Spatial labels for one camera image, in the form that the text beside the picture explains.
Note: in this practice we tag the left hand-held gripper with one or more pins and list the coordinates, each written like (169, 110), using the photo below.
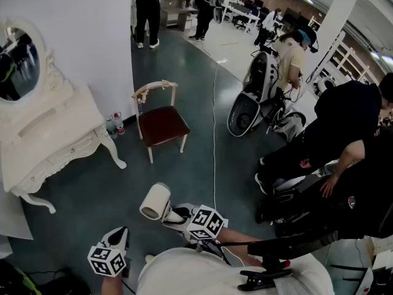
(107, 261)

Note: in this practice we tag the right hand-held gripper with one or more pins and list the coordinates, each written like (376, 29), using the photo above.
(205, 223)

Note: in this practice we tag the white hair dryer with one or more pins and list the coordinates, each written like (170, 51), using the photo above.
(155, 200)

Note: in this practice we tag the white ornate dressing table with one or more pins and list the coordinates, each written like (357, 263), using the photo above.
(61, 118)

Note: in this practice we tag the person's right forearm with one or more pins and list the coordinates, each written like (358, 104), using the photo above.
(239, 237)

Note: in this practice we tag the person's left forearm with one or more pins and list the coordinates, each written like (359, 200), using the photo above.
(112, 286)

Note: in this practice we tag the person's white shoe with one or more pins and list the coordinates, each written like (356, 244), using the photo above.
(149, 257)

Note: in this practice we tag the person's white shirt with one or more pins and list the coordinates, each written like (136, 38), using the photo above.
(190, 275)

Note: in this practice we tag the wooden chair brown seat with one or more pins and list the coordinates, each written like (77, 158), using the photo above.
(162, 121)

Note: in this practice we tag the black chest clamp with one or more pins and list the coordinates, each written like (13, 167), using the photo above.
(261, 280)

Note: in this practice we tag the white foam board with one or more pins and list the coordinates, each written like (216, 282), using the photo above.
(12, 214)

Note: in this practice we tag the black green backpack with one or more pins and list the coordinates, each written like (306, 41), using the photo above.
(15, 280)

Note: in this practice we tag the clear water bottle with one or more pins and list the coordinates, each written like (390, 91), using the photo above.
(111, 129)

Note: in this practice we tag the red-label water bottle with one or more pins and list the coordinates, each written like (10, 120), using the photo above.
(119, 124)

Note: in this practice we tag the black box device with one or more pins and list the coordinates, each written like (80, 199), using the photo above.
(291, 244)

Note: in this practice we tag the grey fabric bag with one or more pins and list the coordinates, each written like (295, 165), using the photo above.
(288, 124)

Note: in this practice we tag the oval white-framed mirror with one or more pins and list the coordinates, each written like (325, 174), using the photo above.
(18, 63)

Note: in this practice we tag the grey wooden desk with hutch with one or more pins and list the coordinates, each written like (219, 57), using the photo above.
(178, 11)

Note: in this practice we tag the white office table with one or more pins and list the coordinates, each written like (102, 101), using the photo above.
(242, 11)

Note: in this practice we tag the white shelving unit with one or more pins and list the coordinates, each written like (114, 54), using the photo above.
(344, 57)

